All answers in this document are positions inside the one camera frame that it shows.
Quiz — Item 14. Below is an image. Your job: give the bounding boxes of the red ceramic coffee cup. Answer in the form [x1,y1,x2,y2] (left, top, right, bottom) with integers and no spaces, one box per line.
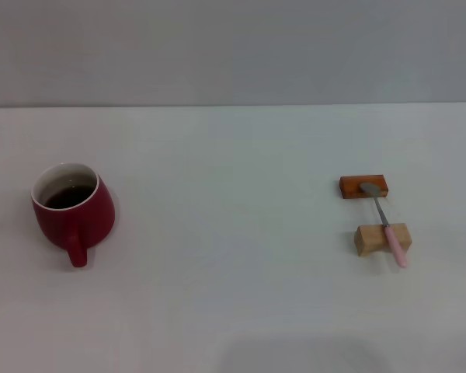
[30,162,117,268]

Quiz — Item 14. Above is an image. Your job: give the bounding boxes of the pink handled metal spoon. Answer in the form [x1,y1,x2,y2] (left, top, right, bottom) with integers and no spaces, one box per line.
[359,182,409,268]

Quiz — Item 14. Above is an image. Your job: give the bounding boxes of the orange-brown wooden block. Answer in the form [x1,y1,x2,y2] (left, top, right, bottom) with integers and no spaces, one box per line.
[339,174,390,200]

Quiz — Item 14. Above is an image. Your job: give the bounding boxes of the light wooden bridge block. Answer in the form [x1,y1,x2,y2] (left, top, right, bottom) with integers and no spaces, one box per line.
[353,222,412,257]

